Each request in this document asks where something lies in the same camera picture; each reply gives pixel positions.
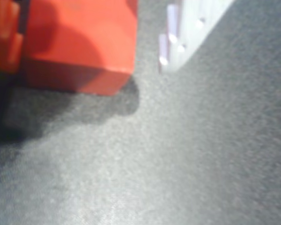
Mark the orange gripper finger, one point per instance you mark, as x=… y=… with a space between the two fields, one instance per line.
x=4 y=35

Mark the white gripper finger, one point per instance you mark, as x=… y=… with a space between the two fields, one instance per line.
x=192 y=28

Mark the red cube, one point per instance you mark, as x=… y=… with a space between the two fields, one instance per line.
x=79 y=47

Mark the grey felt mat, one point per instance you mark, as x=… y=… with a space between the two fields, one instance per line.
x=154 y=152

